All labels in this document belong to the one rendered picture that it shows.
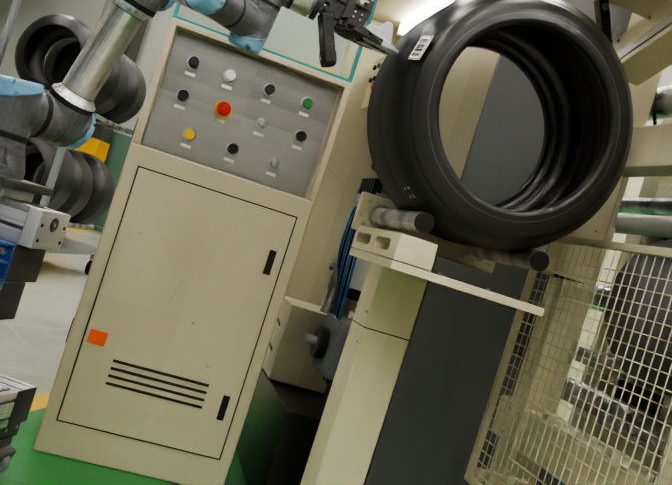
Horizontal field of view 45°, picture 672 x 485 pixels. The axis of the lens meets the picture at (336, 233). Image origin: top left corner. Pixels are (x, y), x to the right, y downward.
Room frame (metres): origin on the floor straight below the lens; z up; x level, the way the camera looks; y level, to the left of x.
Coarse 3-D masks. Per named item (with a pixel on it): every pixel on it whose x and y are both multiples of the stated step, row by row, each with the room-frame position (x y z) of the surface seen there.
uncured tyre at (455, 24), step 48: (480, 0) 1.69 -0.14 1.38; (528, 0) 1.70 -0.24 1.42; (432, 48) 1.66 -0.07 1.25; (528, 48) 1.99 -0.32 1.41; (576, 48) 1.75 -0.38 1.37; (384, 96) 1.74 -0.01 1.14; (432, 96) 1.66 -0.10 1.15; (576, 96) 1.99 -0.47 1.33; (624, 96) 1.76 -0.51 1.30; (384, 144) 1.75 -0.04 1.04; (432, 144) 1.67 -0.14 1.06; (576, 144) 2.01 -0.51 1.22; (624, 144) 1.77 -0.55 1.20; (432, 192) 1.69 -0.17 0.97; (528, 192) 2.02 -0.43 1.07; (576, 192) 1.75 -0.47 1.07; (480, 240) 1.74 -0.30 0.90; (528, 240) 1.75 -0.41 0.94
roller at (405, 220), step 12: (372, 216) 2.01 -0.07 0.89; (384, 216) 1.91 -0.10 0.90; (396, 216) 1.82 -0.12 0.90; (408, 216) 1.74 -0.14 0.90; (420, 216) 1.69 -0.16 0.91; (432, 216) 1.70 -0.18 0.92; (396, 228) 1.86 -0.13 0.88; (408, 228) 1.75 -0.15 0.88; (420, 228) 1.69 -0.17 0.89; (432, 228) 1.70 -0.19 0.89
